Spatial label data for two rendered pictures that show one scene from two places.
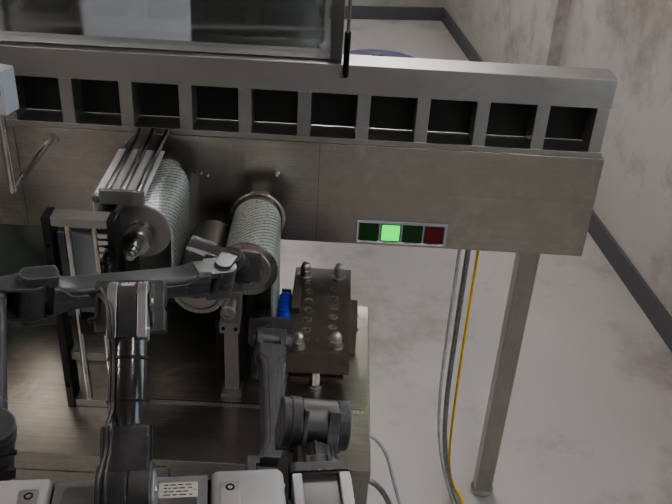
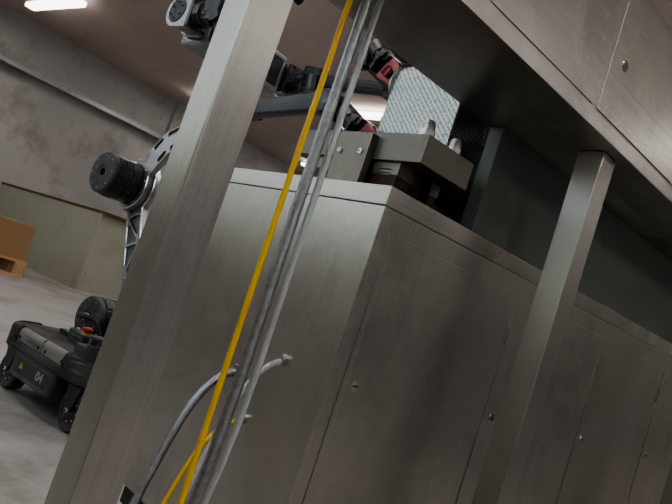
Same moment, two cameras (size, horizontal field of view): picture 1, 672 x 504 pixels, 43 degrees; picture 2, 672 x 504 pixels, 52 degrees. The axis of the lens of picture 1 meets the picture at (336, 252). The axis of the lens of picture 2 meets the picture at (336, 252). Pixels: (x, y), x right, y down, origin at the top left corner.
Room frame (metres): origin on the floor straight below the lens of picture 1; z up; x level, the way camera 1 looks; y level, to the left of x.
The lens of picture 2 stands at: (2.99, -1.00, 0.64)
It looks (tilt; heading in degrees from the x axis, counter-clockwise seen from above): 5 degrees up; 138
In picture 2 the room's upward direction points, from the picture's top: 18 degrees clockwise
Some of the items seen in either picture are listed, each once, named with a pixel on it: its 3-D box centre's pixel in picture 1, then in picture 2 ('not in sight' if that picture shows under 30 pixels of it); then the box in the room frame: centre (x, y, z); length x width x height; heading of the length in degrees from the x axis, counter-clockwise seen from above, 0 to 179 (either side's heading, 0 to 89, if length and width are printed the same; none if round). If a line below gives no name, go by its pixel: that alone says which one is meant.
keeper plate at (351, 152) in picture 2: (353, 326); (351, 157); (1.90, -0.06, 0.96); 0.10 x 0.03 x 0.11; 0
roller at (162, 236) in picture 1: (152, 205); not in sight; (1.86, 0.46, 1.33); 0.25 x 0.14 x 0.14; 0
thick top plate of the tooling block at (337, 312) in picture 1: (320, 317); (378, 157); (1.89, 0.03, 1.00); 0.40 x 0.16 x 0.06; 0
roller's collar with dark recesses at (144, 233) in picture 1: (138, 237); not in sight; (1.70, 0.46, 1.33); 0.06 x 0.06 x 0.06; 0
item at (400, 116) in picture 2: (275, 292); (411, 135); (1.85, 0.15, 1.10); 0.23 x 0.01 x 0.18; 0
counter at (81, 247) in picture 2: not in sight; (67, 240); (-5.40, 2.31, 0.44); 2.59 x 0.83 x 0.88; 8
